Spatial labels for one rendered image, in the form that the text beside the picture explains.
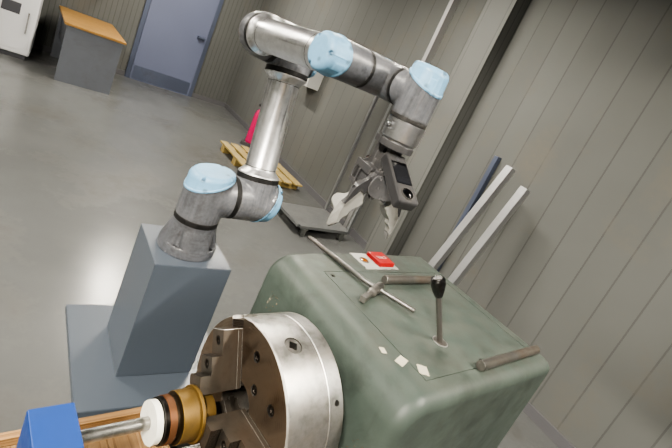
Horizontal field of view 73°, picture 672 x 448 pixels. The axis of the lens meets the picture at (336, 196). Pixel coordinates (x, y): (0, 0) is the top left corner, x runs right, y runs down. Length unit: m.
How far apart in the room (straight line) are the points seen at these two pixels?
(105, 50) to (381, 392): 6.37
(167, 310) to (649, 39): 3.46
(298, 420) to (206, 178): 0.61
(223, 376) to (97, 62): 6.24
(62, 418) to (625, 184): 3.36
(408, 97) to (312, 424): 0.59
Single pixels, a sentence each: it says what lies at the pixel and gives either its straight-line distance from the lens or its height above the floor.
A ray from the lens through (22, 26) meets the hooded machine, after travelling 7.37.
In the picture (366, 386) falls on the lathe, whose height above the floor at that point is 1.21.
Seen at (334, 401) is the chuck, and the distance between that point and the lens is 0.87.
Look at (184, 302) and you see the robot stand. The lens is 1.28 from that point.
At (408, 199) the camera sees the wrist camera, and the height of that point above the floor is 1.54.
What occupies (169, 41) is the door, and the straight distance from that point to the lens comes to 8.49.
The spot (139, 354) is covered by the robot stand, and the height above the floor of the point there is 0.82.
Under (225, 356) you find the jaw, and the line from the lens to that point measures 0.88.
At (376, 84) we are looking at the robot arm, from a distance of 0.91.
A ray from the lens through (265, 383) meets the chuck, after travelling 0.84.
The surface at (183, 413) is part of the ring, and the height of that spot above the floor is 1.11.
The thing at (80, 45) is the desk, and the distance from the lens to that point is 6.86.
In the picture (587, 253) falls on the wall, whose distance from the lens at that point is 3.63.
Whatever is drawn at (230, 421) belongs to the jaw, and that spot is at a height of 1.10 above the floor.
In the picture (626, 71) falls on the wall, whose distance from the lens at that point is 3.85.
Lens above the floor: 1.71
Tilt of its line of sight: 16 degrees down
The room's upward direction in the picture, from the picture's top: 25 degrees clockwise
